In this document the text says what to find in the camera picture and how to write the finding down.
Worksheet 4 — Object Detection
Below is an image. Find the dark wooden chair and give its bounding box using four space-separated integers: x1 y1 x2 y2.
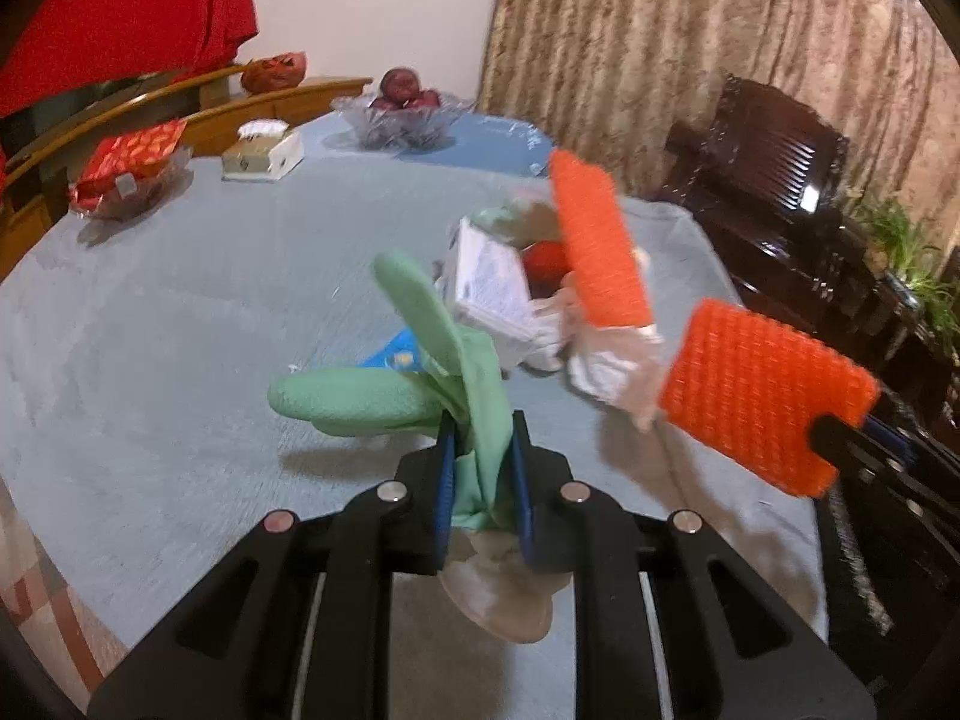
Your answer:
652 75 960 425

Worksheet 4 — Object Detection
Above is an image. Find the red cloth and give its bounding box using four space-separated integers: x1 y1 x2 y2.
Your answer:
0 0 260 119

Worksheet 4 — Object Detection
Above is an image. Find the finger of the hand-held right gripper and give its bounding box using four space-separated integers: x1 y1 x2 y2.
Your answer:
862 420 960 482
810 409 960 533

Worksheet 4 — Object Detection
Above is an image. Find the beige patterned curtain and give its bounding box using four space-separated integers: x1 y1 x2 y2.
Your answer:
476 0 960 256

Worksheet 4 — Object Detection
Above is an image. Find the blue packet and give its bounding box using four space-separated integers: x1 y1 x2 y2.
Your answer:
358 328 425 377

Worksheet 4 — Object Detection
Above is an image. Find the light blue tablecloth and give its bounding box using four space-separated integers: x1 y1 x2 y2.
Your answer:
0 112 830 720

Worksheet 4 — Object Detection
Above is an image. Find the green potted plant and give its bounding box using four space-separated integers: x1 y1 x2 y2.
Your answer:
847 195 960 361

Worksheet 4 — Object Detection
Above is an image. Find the orange white work glove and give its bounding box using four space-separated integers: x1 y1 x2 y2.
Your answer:
550 148 880 497

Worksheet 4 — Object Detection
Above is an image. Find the small glass bowl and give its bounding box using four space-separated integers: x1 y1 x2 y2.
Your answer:
69 146 195 223

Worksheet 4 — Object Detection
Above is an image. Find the green coated work glove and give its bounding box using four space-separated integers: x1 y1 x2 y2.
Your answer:
268 251 554 643

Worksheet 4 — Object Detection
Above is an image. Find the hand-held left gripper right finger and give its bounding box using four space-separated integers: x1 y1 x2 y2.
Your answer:
509 411 878 720

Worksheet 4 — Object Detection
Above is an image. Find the blue plastic sheet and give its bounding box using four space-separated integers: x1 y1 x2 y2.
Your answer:
397 114 560 180

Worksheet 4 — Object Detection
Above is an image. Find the curved wooden chair back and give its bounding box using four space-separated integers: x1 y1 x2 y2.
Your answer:
0 64 260 166
0 76 374 280

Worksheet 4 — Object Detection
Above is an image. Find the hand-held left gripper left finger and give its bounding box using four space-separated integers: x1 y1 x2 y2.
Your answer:
90 416 460 720

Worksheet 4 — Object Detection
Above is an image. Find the white paper box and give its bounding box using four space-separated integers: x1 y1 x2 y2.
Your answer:
437 216 560 372

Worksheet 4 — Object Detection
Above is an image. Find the orange red bag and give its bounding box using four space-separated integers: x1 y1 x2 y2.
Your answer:
240 51 309 95

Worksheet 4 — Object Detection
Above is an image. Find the red patterned packet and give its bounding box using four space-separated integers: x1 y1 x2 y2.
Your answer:
75 118 189 200

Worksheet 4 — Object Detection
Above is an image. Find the glass fruit bowl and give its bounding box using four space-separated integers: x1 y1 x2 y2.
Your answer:
330 90 477 153

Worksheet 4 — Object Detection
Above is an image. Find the white tissue box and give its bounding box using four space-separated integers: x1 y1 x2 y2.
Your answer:
221 118 305 182

